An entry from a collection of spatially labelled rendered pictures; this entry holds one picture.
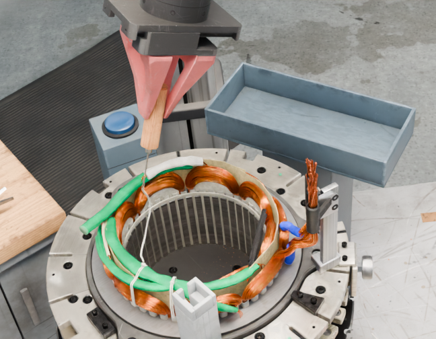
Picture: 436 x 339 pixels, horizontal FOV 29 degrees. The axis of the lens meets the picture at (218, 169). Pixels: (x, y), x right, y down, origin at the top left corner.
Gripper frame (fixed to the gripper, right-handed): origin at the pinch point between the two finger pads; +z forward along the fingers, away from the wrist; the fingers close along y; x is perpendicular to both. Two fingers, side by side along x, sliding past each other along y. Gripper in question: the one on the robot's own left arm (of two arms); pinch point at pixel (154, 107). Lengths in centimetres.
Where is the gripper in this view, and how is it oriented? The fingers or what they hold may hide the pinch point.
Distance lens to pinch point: 74.7
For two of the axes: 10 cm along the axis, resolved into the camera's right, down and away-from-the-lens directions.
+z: -2.1, 8.5, 4.8
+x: -4.6, -5.2, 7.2
